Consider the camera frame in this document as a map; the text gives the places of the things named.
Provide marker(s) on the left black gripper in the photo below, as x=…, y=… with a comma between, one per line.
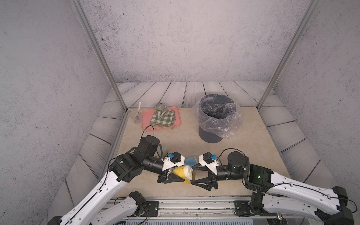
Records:
x=168, y=178

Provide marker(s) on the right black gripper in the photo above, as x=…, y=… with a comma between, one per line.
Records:
x=213, y=178

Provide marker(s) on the blue pencil sharpener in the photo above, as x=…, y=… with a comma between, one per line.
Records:
x=191, y=161

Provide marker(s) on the green white pencil sharpener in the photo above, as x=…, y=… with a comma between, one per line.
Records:
x=162, y=151

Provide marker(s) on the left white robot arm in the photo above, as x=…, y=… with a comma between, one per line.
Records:
x=121, y=171

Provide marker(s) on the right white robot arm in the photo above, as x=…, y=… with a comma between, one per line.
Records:
x=274, y=193

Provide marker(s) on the pink plastic tray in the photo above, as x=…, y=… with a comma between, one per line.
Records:
x=147, y=115

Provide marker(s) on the green checkered cloth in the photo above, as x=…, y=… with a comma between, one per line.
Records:
x=165, y=121

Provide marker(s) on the clear plastic bin liner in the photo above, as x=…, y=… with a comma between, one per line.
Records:
x=230, y=121

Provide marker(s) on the dark grey trash bin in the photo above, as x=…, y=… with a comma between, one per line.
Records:
x=215, y=118

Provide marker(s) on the ribbed grey cup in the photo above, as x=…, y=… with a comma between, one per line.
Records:
x=161, y=110

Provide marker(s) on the clear glass with stick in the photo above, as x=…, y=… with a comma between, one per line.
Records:
x=135, y=115

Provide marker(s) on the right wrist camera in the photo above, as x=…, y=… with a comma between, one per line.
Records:
x=209, y=161

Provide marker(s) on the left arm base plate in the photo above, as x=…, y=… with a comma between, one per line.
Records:
x=150, y=208

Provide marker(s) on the aluminium mounting rail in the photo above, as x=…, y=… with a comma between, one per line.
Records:
x=213, y=210

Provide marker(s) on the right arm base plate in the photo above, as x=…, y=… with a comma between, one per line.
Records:
x=242, y=209

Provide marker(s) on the right metal frame post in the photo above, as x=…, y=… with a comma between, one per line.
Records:
x=309, y=13

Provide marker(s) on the metal frame post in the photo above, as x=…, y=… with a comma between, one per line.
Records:
x=309, y=13
x=97, y=50

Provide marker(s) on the left metal frame post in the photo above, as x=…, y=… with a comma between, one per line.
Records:
x=97, y=50

